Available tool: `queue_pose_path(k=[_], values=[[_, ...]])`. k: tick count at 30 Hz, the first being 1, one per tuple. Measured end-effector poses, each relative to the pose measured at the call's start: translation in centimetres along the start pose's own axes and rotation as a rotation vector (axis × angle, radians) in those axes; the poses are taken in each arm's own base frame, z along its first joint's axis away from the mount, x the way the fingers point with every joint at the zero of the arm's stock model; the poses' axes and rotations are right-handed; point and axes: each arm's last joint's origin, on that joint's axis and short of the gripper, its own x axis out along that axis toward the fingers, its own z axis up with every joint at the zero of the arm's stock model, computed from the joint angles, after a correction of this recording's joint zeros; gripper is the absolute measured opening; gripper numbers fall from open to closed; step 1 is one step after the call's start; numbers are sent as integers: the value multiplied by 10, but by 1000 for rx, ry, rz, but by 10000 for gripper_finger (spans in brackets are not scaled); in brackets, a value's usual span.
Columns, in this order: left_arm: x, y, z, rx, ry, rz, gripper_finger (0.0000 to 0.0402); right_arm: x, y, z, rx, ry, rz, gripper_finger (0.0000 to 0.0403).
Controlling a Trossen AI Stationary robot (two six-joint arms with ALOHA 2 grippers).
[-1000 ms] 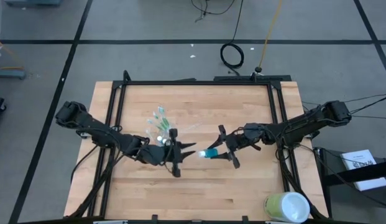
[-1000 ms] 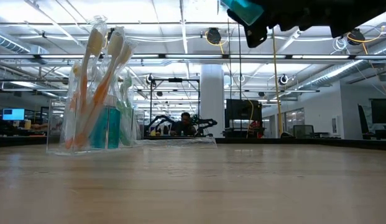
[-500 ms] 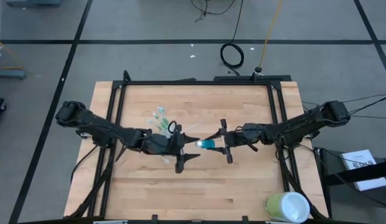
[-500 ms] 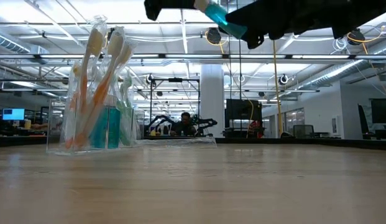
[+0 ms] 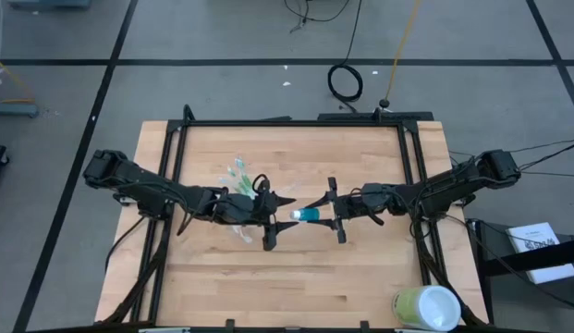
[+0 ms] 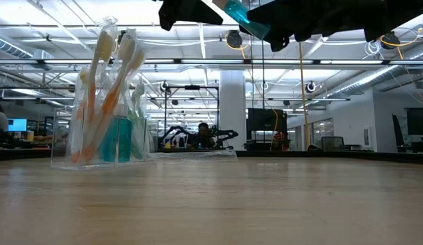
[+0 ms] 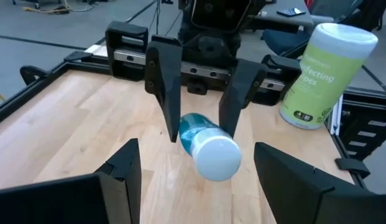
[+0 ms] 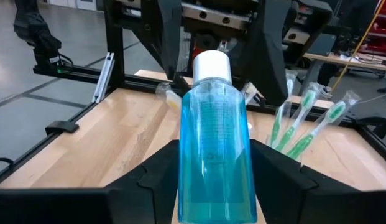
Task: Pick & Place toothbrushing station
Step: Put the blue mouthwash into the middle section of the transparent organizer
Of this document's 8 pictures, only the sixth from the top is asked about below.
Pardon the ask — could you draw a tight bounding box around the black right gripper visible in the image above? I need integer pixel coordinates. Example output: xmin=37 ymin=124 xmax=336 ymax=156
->
xmin=247 ymin=0 xmax=423 ymax=53

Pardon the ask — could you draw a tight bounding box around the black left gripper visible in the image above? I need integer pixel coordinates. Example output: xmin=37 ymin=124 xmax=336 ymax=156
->
xmin=159 ymin=0 xmax=225 ymax=32

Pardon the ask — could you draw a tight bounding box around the green white toothbrush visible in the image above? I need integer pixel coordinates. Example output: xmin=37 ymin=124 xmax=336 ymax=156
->
xmin=131 ymin=80 xmax=155 ymax=161
xmin=128 ymin=90 xmax=147 ymax=161
xmin=129 ymin=112 xmax=155 ymax=162

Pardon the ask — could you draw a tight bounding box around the long ceiling light bar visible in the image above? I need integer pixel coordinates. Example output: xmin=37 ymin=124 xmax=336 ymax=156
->
xmin=0 ymin=59 xmax=423 ymax=66

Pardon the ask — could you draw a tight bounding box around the white building pillar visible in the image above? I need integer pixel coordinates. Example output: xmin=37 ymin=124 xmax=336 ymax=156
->
xmin=219 ymin=69 xmax=248 ymax=152

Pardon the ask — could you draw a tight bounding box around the black screen on cart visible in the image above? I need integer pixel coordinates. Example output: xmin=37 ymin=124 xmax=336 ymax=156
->
xmin=247 ymin=108 xmax=288 ymax=134

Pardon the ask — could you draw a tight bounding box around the black mesh chair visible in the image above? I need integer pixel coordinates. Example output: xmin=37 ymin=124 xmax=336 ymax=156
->
xmin=322 ymin=135 xmax=345 ymax=152

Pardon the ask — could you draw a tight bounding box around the clear acrylic organizer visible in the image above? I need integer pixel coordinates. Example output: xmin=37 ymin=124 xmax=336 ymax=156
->
xmin=50 ymin=107 xmax=159 ymax=171

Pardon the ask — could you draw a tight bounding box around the blue lit monitor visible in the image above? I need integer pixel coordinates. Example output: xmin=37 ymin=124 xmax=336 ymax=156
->
xmin=6 ymin=118 xmax=28 ymax=133

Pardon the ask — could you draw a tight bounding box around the black background station frame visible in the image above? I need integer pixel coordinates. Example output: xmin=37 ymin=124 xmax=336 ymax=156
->
xmin=164 ymin=84 xmax=220 ymax=150

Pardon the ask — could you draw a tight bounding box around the black cable with coil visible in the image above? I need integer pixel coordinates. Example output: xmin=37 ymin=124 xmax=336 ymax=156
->
xmin=258 ymin=37 xmax=266 ymax=110

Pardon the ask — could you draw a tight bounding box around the silver ceiling duct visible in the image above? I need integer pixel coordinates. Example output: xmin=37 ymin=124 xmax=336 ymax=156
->
xmin=328 ymin=65 xmax=401 ymax=99
xmin=0 ymin=33 xmax=55 ymax=61

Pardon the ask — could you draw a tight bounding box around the large black wall monitor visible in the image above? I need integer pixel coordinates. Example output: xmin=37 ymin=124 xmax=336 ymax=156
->
xmin=405 ymin=108 xmax=423 ymax=137

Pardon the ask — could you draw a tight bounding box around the black aluminium table frame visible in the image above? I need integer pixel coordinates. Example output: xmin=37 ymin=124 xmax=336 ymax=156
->
xmin=0 ymin=148 xmax=423 ymax=165

